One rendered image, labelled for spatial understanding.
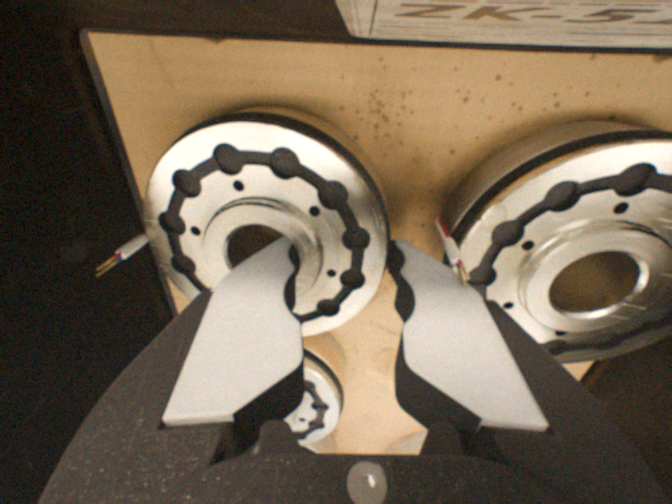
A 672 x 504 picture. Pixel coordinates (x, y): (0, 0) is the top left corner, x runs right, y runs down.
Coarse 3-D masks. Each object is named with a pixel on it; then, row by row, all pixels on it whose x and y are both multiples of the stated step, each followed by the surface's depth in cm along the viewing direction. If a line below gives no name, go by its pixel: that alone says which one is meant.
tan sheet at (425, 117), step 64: (128, 64) 12; (192, 64) 12; (256, 64) 11; (320, 64) 11; (384, 64) 11; (448, 64) 11; (512, 64) 11; (576, 64) 10; (640, 64) 10; (128, 128) 13; (384, 128) 12; (448, 128) 12; (512, 128) 12; (384, 192) 14; (448, 192) 13; (384, 320) 18; (384, 384) 21; (384, 448) 25
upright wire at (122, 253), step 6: (144, 234) 13; (132, 240) 12; (138, 240) 12; (144, 240) 12; (126, 246) 12; (132, 246) 12; (138, 246) 12; (120, 252) 11; (126, 252) 12; (132, 252) 12; (114, 258) 11; (120, 258) 11; (102, 264) 11; (102, 270) 11
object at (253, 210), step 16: (224, 208) 11; (240, 208) 11; (256, 208) 11; (272, 208) 10; (288, 208) 11; (208, 224) 11; (224, 224) 11; (240, 224) 11; (256, 224) 11; (272, 224) 11; (288, 224) 11; (304, 224) 11; (208, 240) 11; (224, 240) 11; (304, 240) 11; (320, 240) 12; (208, 256) 12; (224, 256) 12; (304, 256) 11; (320, 256) 11; (224, 272) 12; (304, 272) 12; (320, 272) 12; (304, 288) 12
